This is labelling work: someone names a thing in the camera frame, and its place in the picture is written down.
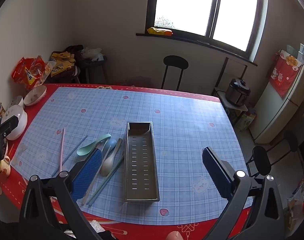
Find red snack bag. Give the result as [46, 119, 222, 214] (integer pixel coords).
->
[11, 56, 51, 90]

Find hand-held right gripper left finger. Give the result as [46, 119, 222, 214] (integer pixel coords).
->
[18, 148, 104, 240]

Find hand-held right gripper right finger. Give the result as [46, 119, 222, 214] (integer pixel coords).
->
[201, 147, 286, 240]

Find black round stool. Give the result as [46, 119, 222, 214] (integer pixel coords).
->
[161, 55, 189, 91]

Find yellow cloth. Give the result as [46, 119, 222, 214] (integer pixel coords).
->
[50, 51, 76, 77]

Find green spoon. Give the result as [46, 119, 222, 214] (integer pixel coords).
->
[76, 134, 112, 156]

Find white lidded pot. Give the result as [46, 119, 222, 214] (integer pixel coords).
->
[1, 104, 28, 140]

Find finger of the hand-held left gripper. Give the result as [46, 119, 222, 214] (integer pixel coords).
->
[0, 115, 20, 138]

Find dark framed window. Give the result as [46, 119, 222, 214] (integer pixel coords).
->
[136, 0, 270, 67]

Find blue spoon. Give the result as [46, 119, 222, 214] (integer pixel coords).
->
[102, 139, 117, 159]

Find red printed cloth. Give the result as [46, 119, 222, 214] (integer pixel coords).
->
[267, 50, 304, 98]

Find yellow printed mug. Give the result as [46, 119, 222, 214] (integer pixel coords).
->
[0, 156, 11, 178]

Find beige spoon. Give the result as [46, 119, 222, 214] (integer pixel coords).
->
[100, 138, 123, 177]

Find blue plaid table mat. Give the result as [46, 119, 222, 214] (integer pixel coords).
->
[10, 87, 254, 225]

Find ceramic bowl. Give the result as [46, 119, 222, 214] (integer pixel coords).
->
[23, 85, 47, 106]

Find cream refrigerator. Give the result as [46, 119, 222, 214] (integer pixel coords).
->
[250, 62, 304, 144]

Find perforated metal utensil tray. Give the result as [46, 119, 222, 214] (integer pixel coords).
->
[124, 122, 160, 202]

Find blue chopstick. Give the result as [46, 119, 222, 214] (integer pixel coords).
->
[88, 156, 125, 207]
[51, 135, 89, 177]

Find person's right hand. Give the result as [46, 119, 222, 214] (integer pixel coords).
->
[167, 231, 184, 240]

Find colourful bag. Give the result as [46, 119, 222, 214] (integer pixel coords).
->
[236, 111, 257, 132]

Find black round-seat chair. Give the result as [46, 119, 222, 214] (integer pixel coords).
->
[246, 129, 304, 178]

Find clear yellow snack bag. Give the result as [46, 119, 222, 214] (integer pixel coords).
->
[43, 60, 57, 78]

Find white patterned cup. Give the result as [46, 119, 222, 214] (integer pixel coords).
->
[10, 96, 25, 108]

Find person's dark clothing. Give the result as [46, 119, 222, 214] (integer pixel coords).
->
[0, 196, 25, 240]

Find clear containers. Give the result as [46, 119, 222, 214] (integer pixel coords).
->
[286, 44, 304, 65]

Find dark cluttered stool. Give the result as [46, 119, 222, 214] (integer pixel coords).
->
[75, 55, 109, 84]

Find metal folding rack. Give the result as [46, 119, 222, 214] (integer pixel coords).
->
[214, 57, 248, 89]

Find yellow packet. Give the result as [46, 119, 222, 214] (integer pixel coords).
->
[147, 27, 173, 36]

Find white plastic bag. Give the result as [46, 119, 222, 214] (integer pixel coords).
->
[81, 47, 104, 62]

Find black rice cooker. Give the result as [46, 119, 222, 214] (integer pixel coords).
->
[225, 78, 251, 107]

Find cardboard and plastic clutter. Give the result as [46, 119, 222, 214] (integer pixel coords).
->
[286, 177, 304, 230]

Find pink chopstick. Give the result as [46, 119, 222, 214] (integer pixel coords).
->
[59, 127, 66, 172]

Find green chopstick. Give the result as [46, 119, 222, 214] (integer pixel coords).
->
[91, 154, 124, 205]

